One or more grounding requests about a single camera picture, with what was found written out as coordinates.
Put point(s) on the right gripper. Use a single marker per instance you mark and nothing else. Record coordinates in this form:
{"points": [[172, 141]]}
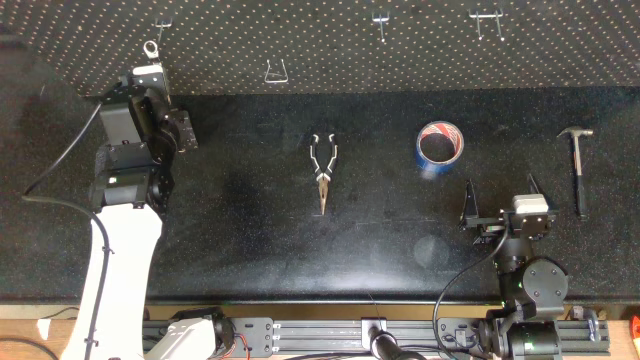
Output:
{"points": [[482, 224]]}

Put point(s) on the wrench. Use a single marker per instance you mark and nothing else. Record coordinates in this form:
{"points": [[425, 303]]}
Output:
{"points": [[155, 54]]}

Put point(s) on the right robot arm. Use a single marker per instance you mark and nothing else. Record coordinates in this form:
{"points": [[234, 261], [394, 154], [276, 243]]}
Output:
{"points": [[530, 290]]}

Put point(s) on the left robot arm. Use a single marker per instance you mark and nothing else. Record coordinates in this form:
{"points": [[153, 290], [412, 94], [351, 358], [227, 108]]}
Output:
{"points": [[125, 260]]}

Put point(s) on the black pegboard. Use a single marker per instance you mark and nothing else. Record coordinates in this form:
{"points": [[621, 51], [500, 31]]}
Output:
{"points": [[350, 55]]}

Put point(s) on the roll of blue tape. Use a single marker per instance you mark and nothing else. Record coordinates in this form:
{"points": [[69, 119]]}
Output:
{"points": [[429, 161]]}

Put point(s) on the hammer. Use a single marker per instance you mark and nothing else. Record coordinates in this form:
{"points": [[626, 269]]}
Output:
{"points": [[578, 160]]}

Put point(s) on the metal hook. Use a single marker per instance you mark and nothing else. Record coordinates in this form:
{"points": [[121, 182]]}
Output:
{"points": [[276, 79], [381, 27], [478, 26], [161, 27]]}

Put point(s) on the pliers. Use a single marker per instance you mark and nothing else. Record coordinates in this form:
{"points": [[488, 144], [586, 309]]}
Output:
{"points": [[323, 175]]}

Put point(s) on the orange object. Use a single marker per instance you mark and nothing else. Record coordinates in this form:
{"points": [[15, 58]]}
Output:
{"points": [[636, 332]]}

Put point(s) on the white paper tag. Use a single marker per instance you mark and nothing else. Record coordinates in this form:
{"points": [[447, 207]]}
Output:
{"points": [[44, 327]]}

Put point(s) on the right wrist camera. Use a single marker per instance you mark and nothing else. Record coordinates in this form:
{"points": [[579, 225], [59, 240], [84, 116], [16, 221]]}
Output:
{"points": [[529, 204]]}

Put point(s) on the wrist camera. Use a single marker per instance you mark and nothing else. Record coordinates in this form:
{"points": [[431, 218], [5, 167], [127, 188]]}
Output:
{"points": [[150, 69], [529, 204]]}

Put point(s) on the mounting rail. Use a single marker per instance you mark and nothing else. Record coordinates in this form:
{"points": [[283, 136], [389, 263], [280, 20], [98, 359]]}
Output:
{"points": [[320, 337]]}

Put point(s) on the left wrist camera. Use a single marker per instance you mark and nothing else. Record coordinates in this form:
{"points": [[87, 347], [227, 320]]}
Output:
{"points": [[150, 69]]}

